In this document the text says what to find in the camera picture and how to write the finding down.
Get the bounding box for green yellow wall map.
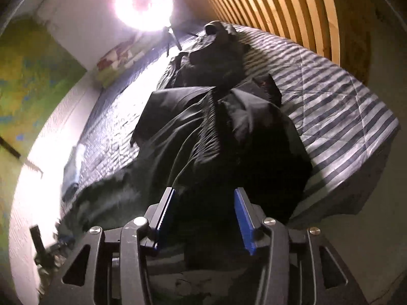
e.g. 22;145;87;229
0;15;88;255

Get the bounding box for black and white hanging strip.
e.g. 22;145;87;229
0;137;43;176

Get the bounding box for folded light blue towel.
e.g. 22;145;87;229
61;143;86;202

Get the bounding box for black trousers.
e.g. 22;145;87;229
43;83;313;304

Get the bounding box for bright ring light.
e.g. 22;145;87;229
114;0;174;32

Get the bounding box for folded green floral blanket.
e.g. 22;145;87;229
95;32;162;89

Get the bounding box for striped blue grey bedspread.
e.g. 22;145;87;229
79;26;400;226

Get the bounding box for wooden slatted bed rail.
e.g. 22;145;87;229
186;0;341;64

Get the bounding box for dark grey button shirt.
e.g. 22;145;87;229
157;21;250;89

